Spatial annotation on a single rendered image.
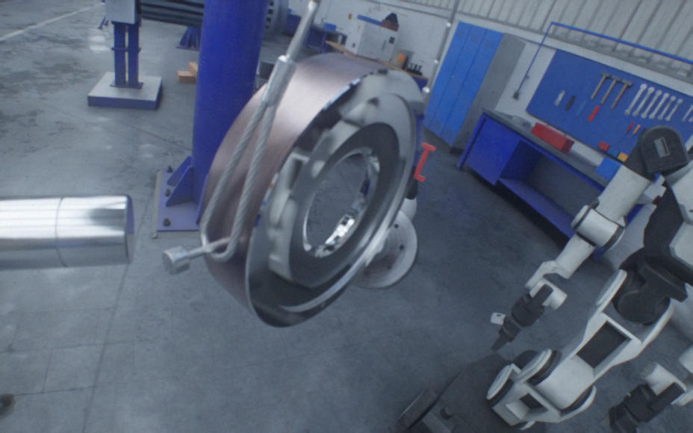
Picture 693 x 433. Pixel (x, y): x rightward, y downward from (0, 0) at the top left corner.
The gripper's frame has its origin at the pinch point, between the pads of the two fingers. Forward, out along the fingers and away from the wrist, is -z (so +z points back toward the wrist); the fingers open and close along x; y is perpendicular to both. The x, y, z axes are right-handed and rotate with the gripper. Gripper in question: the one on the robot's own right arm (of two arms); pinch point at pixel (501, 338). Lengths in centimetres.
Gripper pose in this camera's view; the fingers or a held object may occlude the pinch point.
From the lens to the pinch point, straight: 126.7
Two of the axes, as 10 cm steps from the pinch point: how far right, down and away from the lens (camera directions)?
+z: 4.1, -8.3, -3.9
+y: 6.5, 5.6, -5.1
